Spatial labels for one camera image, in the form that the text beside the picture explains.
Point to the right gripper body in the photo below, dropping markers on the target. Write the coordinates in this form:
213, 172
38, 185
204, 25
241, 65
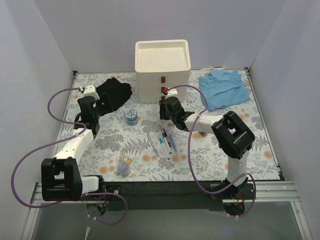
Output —
164, 110

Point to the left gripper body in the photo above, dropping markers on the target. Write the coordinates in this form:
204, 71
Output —
100, 105

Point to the cream three-drawer organizer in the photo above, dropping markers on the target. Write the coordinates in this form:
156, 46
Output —
161, 64

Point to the beige eraser block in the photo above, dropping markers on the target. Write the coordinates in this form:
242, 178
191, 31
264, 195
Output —
122, 155

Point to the clear jar of pins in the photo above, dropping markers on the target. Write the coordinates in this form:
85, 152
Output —
123, 168

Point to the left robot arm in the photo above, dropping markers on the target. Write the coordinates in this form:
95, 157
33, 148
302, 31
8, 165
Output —
60, 176

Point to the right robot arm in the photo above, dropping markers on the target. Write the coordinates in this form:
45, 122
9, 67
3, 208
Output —
233, 135

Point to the light blue pen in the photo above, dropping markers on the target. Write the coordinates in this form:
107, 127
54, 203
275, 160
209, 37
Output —
173, 143

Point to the purple clear pen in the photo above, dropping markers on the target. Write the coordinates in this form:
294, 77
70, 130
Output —
167, 138

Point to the white marker blue cap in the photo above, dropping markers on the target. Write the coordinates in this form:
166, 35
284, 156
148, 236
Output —
164, 149

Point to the black folded cloth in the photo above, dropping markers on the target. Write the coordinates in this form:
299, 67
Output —
113, 94

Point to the blue round tin jar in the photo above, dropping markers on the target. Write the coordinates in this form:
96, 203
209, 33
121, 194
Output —
131, 116

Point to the blue folded cloth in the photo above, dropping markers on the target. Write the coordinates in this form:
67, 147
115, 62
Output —
222, 89

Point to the floral patterned table mat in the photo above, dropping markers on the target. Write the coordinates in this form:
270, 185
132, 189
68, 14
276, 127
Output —
208, 161

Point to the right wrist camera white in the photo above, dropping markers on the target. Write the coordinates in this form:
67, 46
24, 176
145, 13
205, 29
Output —
170, 93

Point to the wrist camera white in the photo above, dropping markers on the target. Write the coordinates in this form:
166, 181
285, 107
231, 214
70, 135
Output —
170, 93
89, 90

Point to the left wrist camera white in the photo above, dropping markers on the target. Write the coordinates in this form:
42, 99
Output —
89, 90

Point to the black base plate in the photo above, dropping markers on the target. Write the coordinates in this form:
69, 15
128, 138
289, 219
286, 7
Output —
166, 195

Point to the aluminium rail frame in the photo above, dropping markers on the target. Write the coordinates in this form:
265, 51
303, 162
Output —
272, 211

